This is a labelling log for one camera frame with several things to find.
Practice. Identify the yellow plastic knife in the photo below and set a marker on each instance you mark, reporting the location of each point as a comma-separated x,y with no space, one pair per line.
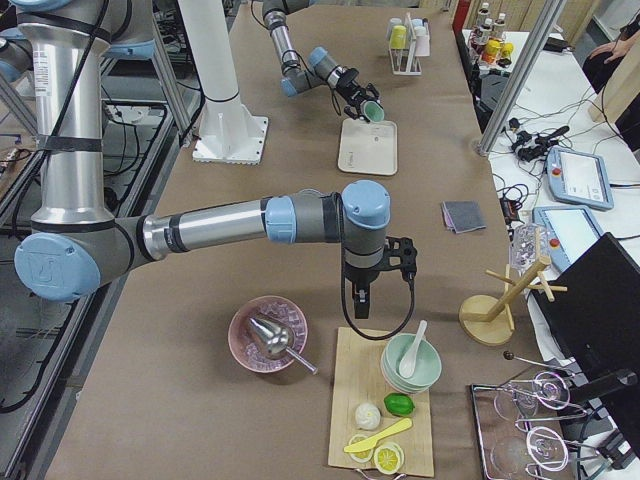
370,442

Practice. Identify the white cup rack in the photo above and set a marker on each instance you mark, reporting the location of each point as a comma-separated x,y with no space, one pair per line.
405,62

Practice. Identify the wire glass holder rack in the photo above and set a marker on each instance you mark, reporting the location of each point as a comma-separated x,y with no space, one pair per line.
554,422

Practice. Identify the green cup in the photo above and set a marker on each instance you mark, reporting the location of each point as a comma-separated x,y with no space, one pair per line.
372,111

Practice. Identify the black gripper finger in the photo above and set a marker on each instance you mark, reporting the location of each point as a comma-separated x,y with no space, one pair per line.
361,302

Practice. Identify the white pillar mount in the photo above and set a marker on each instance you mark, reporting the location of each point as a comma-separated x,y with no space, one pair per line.
228,132

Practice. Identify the pink cup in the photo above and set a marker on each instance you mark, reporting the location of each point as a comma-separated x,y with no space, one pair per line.
422,38

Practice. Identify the teach pendant near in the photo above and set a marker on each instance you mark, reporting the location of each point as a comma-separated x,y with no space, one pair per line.
572,230

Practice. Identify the person in black shirt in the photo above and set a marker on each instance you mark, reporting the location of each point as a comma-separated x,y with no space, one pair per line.
599,67

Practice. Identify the pink bowl with ice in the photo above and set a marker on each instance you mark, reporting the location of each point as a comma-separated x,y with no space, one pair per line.
242,345

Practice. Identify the bamboo cutting board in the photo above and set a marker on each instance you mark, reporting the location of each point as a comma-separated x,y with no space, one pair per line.
358,379

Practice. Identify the aluminium frame post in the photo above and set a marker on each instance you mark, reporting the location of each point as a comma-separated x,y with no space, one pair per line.
535,41

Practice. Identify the white ceramic spoon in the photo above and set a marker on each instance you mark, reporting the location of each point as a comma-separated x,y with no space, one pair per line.
407,364

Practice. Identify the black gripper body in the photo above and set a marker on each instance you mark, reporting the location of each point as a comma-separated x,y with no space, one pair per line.
358,276
348,92

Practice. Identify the yellow cup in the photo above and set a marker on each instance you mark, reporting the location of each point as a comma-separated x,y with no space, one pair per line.
398,37

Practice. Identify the cream rectangular tray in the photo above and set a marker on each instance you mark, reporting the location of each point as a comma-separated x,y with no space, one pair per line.
368,148

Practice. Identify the teach pendant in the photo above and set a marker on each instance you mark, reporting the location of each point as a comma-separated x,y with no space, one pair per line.
572,230
578,178

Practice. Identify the green lime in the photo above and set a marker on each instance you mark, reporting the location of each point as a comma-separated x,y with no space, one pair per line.
398,404

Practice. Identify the green top bowl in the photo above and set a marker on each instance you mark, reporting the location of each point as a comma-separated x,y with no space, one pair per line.
428,366

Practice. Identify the wooden mug tree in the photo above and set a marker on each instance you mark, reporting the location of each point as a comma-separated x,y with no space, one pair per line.
488,320

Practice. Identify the white steamed bun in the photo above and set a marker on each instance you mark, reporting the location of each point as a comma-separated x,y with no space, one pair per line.
367,416

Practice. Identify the teach pendant far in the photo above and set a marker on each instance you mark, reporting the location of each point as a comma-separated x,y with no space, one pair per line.
578,178

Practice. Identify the clear glass cup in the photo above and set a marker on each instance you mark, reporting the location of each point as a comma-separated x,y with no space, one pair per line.
528,243

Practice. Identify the lemon slices stack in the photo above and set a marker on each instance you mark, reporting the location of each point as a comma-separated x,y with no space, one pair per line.
388,458

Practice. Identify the black monitor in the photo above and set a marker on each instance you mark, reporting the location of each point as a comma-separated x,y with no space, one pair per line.
596,322

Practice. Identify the grey folded cloth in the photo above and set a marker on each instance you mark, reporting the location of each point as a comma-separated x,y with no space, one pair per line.
462,216

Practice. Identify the metal ice scoop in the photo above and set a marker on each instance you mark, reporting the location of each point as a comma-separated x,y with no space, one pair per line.
275,339

